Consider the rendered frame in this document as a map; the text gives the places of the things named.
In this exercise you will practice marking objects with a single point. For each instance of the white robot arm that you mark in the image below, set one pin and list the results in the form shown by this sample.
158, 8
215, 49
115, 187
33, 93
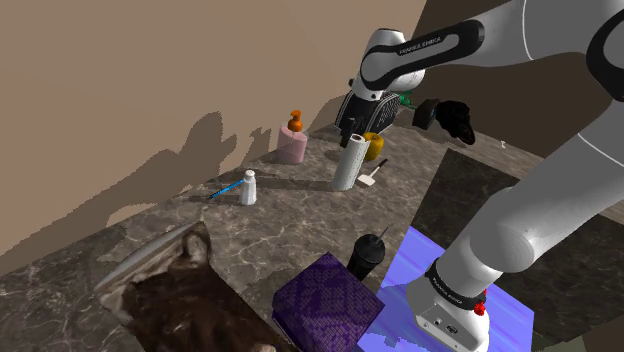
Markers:
536, 219

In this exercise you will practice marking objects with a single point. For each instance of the blue pen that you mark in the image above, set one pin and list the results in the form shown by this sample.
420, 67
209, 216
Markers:
226, 188

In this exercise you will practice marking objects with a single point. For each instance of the black box-shaped object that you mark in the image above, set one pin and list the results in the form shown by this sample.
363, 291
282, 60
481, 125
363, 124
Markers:
425, 114

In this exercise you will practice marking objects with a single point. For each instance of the pink soap dispenser orange pump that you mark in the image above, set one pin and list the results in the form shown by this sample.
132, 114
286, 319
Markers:
291, 144

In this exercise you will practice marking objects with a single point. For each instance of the black rough lumpy object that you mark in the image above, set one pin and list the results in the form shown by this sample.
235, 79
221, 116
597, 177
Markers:
457, 122

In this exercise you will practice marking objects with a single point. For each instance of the small green object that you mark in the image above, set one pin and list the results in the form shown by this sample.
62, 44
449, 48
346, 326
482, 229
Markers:
405, 100

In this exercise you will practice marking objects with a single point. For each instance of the purple patterned box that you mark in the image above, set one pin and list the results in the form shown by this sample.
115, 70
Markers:
326, 304

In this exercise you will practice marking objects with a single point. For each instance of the purple blue robot stand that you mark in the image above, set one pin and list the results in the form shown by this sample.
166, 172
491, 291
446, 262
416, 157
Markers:
419, 253

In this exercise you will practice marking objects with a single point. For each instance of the black cup with straw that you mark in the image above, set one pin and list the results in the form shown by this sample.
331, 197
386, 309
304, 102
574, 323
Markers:
364, 256

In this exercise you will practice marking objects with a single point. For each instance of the white paper towel roll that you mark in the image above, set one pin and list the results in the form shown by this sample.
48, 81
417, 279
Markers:
349, 166

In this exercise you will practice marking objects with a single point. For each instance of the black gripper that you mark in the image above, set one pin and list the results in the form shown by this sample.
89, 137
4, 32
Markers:
357, 113

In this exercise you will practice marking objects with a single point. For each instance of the yellow round object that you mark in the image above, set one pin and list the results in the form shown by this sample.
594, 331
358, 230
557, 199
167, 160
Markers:
375, 146

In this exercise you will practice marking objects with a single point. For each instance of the white salt shaker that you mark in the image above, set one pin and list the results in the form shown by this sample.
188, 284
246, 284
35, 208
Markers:
248, 191

